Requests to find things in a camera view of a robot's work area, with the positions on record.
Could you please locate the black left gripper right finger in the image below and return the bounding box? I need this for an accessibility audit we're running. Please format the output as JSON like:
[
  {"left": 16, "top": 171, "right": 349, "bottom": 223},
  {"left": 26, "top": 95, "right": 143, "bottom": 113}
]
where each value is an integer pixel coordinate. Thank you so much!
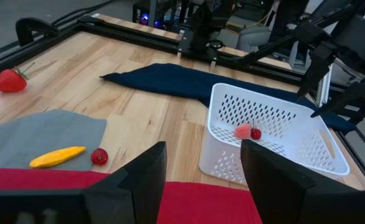
[{"left": 240, "top": 139, "right": 365, "bottom": 224}]

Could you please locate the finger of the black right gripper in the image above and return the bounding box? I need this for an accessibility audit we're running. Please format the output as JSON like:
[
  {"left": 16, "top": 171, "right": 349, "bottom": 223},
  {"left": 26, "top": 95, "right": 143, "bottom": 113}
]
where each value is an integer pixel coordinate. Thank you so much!
[
  {"left": 310, "top": 80, "right": 365, "bottom": 125},
  {"left": 296, "top": 42, "right": 338, "bottom": 98}
]

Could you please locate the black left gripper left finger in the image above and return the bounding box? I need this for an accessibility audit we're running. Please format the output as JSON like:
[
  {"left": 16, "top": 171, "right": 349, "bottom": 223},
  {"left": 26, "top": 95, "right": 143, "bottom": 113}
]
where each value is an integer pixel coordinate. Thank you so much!
[{"left": 0, "top": 141, "right": 168, "bottom": 224}]

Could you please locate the white perforated plastic basket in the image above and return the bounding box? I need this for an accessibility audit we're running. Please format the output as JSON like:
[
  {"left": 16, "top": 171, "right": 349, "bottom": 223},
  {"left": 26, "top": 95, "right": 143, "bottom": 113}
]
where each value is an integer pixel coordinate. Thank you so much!
[{"left": 198, "top": 82, "right": 351, "bottom": 187}]

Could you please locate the red cherry toy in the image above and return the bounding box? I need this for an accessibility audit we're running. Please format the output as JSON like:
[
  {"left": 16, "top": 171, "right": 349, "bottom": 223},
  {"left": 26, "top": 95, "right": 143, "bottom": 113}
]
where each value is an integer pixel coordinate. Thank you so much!
[
  {"left": 90, "top": 147, "right": 109, "bottom": 166},
  {"left": 250, "top": 119, "right": 262, "bottom": 140}
]

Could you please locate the pink peach toy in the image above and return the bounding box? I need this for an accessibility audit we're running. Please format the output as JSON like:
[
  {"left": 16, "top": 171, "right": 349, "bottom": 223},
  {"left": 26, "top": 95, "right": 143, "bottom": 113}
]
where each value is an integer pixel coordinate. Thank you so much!
[{"left": 234, "top": 123, "right": 252, "bottom": 140}]

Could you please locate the yellow banana toy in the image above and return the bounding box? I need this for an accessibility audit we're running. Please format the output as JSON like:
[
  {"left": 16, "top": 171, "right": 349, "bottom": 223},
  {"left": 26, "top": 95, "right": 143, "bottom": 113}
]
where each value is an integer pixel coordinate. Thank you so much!
[{"left": 29, "top": 146, "right": 87, "bottom": 169}]

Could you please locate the red strawberry toy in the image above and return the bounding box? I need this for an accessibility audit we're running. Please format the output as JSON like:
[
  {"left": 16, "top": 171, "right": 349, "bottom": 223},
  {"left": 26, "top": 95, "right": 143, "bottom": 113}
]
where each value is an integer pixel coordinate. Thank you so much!
[{"left": 0, "top": 62, "right": 36, "bottom": 93}]

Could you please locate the person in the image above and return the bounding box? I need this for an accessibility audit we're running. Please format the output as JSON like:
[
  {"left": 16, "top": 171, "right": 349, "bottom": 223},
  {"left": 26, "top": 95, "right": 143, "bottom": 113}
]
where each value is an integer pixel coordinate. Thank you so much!
[{"left": 236, "top": 0, "right": 295, "bottom": 54}]

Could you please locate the red cloth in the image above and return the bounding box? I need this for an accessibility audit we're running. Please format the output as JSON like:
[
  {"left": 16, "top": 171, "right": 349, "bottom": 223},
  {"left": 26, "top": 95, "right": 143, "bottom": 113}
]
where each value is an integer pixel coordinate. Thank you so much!
[{"left": 0, "top": 167, "right": 264, "bottom": 224}]

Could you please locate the grey cloth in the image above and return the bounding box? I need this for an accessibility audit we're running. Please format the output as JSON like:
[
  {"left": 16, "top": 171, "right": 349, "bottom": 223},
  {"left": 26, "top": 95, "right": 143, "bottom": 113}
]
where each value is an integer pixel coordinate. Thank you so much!
[{"left": 0, "top": 108, "right": 108, "bottom": 172}]

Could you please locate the navy blue cloth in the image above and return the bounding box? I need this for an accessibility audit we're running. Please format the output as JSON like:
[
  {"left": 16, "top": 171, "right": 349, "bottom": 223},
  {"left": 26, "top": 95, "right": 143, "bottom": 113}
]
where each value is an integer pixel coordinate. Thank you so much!
[{"left": 99, "top": 63, "right": 357, "bottom": 133}]

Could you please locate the black computer with blue lights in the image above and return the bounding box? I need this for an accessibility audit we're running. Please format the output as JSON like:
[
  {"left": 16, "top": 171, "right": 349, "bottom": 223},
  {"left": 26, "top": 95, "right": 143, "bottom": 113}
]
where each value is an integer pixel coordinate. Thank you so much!
[{"left": 132, "top": 0, "right": 168, "bottom": 30}]

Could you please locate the silver aluminium bracket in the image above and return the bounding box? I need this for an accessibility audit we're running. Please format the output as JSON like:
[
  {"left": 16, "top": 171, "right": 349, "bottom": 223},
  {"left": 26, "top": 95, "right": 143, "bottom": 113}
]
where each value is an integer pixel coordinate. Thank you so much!
[{"left": 315, "top": 63, "right": 333, "bottom": 107}]

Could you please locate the black aluminium table frame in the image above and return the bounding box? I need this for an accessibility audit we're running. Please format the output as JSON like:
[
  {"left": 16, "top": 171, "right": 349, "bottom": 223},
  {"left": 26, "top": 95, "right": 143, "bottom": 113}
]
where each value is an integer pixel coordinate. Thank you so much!
[{"left": 0, "top": 0, "right": 365, "bottom": 190}]

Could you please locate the black clamp handle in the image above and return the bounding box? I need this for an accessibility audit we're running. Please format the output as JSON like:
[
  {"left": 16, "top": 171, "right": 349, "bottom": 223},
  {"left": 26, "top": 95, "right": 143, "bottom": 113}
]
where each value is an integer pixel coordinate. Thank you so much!
[{"left": 15, "top": 17, "right": 60, "bottom": 47}]

